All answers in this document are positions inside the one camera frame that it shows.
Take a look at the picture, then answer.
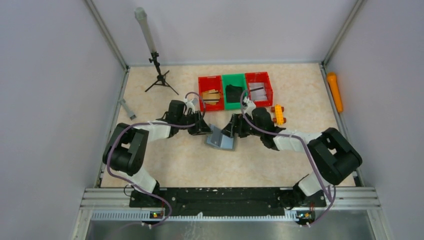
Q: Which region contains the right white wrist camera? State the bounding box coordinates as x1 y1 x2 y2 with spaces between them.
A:
241 97 257 116

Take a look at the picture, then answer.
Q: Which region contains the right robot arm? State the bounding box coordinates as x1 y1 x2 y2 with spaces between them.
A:
221 107 363 205

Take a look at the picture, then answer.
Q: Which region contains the orange flashlight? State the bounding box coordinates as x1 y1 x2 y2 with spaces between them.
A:
326 72 344 113

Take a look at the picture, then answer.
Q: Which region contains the yellow toy brick car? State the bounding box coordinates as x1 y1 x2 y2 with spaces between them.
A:
270 104 287 125

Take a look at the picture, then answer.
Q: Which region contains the red bin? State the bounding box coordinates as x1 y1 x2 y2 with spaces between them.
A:
245 72 274 107
198 75 225 112

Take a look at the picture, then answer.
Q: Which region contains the black item in bin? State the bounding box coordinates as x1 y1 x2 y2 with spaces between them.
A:
225 84 244 103

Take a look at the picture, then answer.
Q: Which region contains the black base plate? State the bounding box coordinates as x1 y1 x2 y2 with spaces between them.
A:
129 187 327 217

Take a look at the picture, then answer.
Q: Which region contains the grey card holder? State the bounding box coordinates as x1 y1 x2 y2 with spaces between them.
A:
205 124 236 151

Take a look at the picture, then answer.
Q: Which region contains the small grey bracket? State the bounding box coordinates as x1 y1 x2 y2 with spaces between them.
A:
118 98 137 120

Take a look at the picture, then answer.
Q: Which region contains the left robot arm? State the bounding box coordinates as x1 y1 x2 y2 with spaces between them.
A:
102 99 212 194

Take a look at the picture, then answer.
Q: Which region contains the right red bin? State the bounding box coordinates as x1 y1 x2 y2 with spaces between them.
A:
245 72 274 107

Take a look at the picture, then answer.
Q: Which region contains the clear bag in bin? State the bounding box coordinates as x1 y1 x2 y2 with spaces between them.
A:
250 92 268 101

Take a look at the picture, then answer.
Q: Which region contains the left red bin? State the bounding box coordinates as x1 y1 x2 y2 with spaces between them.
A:
198 75 225 112

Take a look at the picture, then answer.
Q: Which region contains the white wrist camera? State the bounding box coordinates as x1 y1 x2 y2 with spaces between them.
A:
241 97 257 116
183 98 199 114

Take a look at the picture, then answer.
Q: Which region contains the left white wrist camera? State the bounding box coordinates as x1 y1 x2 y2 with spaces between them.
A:
183 98 199 114

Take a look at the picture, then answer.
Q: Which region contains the white credit card black stripe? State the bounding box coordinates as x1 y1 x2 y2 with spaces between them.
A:
248 82 266 95

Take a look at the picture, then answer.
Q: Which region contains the black tripod with grey tube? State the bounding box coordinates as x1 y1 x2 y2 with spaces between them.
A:
134 7 179 95

